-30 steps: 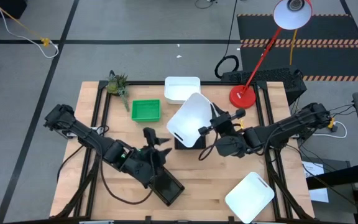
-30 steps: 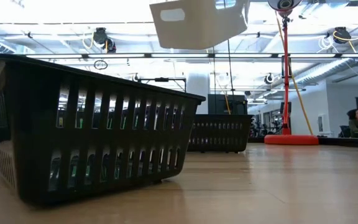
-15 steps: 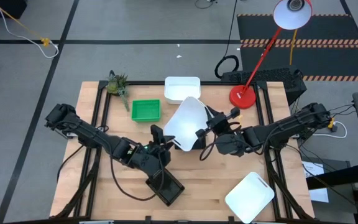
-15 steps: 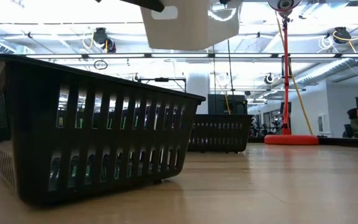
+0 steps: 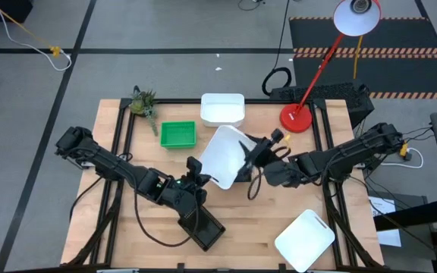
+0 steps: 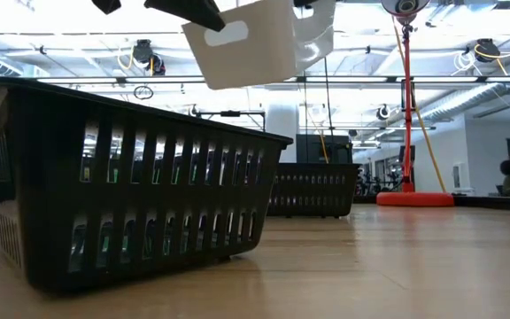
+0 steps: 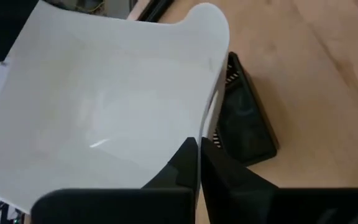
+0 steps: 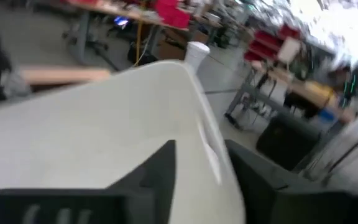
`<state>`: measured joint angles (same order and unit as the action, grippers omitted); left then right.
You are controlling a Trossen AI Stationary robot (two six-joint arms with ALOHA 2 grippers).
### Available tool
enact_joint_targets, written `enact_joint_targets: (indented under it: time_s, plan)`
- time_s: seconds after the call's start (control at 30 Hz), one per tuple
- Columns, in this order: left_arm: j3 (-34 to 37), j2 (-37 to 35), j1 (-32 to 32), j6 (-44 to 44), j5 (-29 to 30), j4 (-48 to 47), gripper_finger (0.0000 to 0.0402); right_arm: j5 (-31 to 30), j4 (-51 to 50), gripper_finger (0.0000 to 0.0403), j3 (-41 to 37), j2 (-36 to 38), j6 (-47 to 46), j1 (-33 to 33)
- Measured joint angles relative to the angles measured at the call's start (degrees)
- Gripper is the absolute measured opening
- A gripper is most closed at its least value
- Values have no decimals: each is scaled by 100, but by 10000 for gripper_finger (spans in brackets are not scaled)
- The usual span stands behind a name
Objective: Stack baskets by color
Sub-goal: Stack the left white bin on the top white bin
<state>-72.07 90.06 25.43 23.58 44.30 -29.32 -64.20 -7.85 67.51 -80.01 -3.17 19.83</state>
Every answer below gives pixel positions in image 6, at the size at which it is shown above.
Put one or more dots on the silver ventilation duct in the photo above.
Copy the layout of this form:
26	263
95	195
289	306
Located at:
458	104

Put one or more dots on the black plastic basket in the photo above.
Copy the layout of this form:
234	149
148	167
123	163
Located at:
312	191
149	197

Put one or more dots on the distant black metal frame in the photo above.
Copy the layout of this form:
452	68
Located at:
230	114

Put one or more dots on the white room pillar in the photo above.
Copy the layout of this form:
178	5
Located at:
281	128

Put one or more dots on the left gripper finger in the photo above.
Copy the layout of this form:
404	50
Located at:
188	11

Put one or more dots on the red desk lamp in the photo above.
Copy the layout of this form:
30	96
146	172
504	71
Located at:
414	199

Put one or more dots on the dark distant equipment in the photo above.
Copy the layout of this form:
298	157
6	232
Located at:
370	184

